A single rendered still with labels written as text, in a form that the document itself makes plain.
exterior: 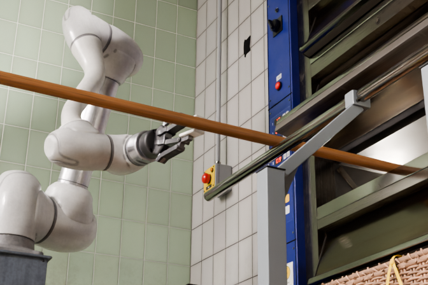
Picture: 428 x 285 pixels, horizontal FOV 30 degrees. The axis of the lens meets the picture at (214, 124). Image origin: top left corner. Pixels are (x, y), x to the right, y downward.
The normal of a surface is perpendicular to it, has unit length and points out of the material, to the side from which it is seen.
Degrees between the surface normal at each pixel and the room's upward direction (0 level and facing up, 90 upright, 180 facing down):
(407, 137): 180
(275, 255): 90
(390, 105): 168
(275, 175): 90
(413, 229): 70
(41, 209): 89
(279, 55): 90
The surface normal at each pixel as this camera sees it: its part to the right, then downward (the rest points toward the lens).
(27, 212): 0.77, -0.25
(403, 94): -0.20, 0.85
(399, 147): -0.01, 0.91
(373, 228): -0.83, -0.50
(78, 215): 0.77, -0.02
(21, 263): 0.44, -0.37
